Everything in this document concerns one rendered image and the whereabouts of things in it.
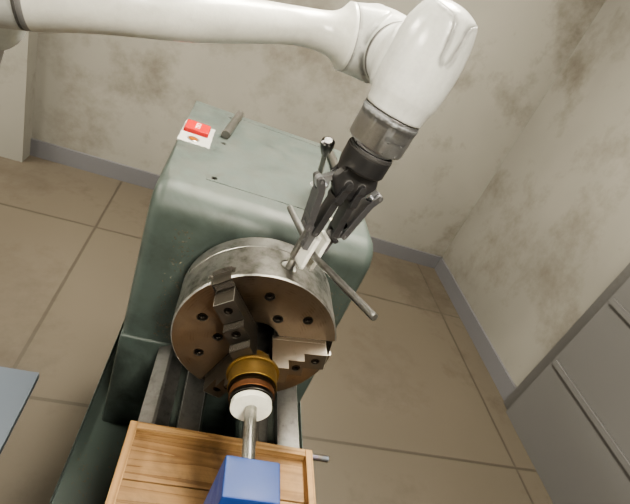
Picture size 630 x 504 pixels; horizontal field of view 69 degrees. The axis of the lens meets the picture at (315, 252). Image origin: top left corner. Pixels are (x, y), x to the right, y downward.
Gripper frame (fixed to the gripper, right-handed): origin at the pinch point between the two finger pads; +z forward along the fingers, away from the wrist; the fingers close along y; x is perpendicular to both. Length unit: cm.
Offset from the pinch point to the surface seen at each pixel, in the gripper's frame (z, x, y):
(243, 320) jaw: 14.7, -3.6, -7.7
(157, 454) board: 43.0, -11.1, -14.8
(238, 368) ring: 20.2, -9.6, -7.7
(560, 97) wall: -46, 170, 238
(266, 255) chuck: 7.4, 6.2, -3.8
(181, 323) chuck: 23.7, 3.2, -14.8
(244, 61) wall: 27, 236, 55
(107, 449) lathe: 78, 11, -15
